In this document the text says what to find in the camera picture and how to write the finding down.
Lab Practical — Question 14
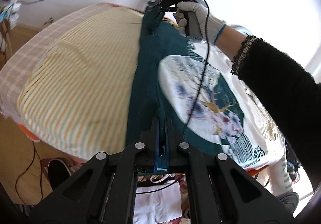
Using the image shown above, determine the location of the dark green knit garment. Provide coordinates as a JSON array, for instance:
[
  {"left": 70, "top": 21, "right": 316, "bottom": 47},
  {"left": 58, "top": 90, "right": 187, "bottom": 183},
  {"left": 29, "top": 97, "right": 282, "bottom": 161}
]
[{"left": 125, "top": 10, "right": 267, "bottom": 167}]

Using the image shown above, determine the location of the black fuzzy sleeved forearm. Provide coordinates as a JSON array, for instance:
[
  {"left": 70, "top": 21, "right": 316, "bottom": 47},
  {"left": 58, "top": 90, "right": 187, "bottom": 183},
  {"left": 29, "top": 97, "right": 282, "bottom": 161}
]
[{"left": 215, "top": 26, "right": 320, "bottom": 189}]

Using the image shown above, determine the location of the white knit gloved hand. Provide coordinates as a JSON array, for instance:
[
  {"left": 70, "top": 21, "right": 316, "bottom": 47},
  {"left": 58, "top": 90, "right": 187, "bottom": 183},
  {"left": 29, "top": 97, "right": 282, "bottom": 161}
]
[{"left": 173, "top": 2, "right": 226, "bottom": 45}]

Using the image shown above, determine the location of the white cloth below gripper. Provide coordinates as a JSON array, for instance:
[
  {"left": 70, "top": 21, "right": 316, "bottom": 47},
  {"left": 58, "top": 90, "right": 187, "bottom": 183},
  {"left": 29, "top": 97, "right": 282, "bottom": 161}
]
[{"left": 133, "top": 173, "right": 182, "bottom": 223}]

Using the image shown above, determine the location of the yellow striped bed sheet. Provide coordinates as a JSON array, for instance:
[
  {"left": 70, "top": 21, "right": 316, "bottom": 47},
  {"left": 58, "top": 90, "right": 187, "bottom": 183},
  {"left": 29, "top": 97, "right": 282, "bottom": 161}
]
[{"left": 16, "top": 6, "right": 146, "bottom": 161}]

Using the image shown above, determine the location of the black shoe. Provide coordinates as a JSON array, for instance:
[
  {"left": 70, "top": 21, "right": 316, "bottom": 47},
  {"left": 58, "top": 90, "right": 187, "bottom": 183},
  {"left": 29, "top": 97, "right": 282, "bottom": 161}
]
[{"left": 47, "top": 158, "right": 72, "bottom": 190}]

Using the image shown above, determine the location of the pink checked mattress cover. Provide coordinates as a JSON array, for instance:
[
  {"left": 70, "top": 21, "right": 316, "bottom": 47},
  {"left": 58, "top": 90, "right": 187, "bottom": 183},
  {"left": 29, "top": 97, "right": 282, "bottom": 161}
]
[{"left": 0, "top": 2, "right": 141, "bottom": 143}]

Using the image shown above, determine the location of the black floor cable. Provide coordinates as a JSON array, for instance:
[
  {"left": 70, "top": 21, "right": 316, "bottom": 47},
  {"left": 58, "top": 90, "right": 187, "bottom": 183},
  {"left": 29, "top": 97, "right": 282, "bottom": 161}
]
[{"left": 15, "top": 140, "right": 45, "bottom": 205}]

